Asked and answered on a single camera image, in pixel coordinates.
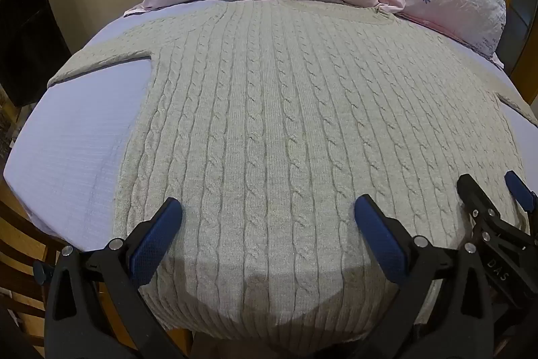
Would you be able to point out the dark cabinet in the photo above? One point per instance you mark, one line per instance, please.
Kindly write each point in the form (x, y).
(29, 26)

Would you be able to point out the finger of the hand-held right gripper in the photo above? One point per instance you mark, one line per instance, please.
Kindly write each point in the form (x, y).
(520, 190)
(477, 195)

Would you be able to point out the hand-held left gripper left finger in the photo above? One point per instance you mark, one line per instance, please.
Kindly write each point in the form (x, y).
(156, 239)

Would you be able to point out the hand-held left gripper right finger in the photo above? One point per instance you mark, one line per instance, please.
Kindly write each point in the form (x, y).
(378, 235)

